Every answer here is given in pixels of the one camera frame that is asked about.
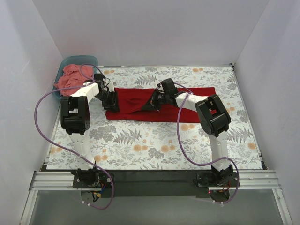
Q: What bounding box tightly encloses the blue plastic basket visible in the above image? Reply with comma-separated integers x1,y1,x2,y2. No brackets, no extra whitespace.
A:
53,55,98,100

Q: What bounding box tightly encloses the floral patterned table mat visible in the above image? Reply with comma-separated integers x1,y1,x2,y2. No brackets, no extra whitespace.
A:
46,66,263,170

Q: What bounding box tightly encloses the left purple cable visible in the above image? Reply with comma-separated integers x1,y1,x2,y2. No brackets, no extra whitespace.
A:
35,63,115,210

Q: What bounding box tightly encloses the pink t shirt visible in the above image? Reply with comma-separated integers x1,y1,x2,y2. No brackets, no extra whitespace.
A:
54,64,94,97

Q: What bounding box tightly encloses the aluminium frame rail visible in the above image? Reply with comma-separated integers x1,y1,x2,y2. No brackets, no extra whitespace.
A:
21,170,83,223

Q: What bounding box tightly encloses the dark red t shirt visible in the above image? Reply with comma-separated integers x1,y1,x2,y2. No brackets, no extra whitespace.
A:
105,87,216,123

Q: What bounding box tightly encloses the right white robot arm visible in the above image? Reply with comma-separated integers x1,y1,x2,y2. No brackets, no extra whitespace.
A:
142,78,233,186

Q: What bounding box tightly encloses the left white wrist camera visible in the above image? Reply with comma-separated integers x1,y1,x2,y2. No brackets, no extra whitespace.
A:
105,82,115,92

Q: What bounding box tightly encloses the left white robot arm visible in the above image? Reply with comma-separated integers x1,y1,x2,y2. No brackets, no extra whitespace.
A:
60,72,120,188

